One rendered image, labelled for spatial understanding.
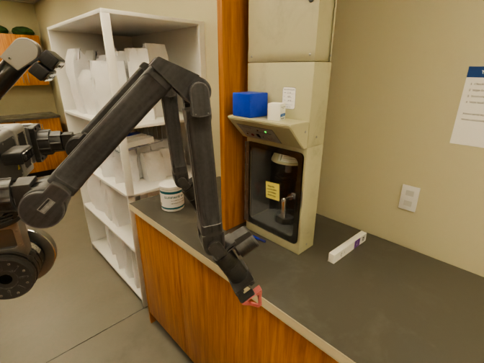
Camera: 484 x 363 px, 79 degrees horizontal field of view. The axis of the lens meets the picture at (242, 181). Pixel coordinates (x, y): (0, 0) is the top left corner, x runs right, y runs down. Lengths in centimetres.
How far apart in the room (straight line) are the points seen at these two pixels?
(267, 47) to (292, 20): 14
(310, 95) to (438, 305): 84
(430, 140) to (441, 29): 40
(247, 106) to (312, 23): 35
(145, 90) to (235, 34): 75
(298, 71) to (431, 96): 54
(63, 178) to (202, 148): 28
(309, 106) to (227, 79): 38
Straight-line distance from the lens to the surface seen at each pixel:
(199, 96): 63
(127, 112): 64
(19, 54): 92
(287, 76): 117
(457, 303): 132
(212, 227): 75
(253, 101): 116
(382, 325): 112
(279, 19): 121
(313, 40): 111
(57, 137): 118
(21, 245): 106
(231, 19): 133
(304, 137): 110
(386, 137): 146
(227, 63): 130
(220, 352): 166
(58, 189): 67
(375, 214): 157
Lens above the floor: 169
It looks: 21 degrees down
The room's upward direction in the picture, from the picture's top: straight up
